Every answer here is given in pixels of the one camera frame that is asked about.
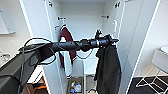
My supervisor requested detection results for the maroon white garment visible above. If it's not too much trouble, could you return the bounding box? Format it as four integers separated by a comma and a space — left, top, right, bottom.
58, 26, 78, 79

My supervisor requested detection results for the brown wicker basket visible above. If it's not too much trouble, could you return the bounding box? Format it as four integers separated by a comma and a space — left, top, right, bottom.
66, 75, 85, 94

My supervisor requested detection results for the thin wrist cable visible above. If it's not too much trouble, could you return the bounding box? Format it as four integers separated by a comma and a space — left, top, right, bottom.
74, 49, 96, 61

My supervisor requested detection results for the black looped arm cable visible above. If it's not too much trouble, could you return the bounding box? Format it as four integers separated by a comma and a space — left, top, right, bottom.
18, 37, 58, 66

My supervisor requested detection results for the white wardrobe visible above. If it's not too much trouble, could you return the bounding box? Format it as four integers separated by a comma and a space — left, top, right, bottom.
19, 0, 159, 94

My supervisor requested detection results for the white plastic seat shell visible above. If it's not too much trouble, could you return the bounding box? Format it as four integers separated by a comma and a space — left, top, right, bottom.
151, 45, 168, 75

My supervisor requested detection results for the orange folding stand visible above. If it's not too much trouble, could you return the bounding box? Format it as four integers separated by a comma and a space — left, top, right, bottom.
25, 77, 50, 94

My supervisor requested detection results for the black wardrobe peg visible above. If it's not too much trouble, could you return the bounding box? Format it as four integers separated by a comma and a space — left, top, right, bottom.
101, 14, 111, 20
57, 15, 67, 22

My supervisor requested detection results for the white wall box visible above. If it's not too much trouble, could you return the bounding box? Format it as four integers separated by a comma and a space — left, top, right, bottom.
0, 9, 17, 35

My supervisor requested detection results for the small black wardrobe hinge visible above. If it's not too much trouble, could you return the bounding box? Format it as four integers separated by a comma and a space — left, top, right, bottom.
114, 1, 121, 9
48, 1, 54, 8

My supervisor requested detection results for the blue item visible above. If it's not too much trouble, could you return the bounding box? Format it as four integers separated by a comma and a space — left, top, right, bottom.
69, 81, 83, 94

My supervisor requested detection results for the black garment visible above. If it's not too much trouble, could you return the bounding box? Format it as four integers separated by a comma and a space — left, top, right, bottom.
93, 43, 123, 94

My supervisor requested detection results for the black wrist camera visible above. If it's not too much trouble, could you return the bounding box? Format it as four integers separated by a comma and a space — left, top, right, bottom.
94, 29, 103, 39

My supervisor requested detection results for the white wall sign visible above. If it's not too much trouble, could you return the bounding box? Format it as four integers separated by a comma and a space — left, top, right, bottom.
0, 51, 12, 63

